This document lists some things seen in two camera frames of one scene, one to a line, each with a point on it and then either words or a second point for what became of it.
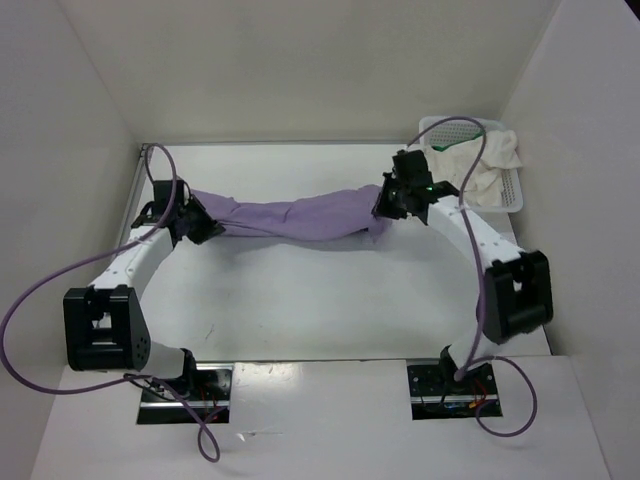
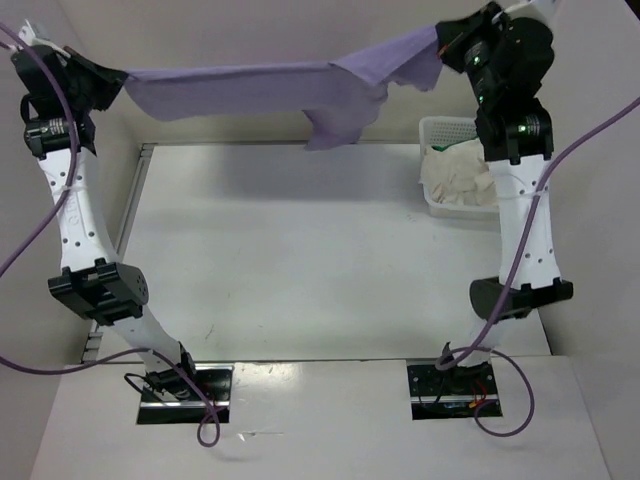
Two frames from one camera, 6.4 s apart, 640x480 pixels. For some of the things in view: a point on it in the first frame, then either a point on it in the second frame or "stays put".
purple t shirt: (329, 213) -> (337, 98)
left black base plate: (211, 392) stays put
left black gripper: (209, 227) -> (109, 79)
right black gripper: (383, 207) -> (453, 35)
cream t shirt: (453, 165) stays put
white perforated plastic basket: (439, 131) stays put
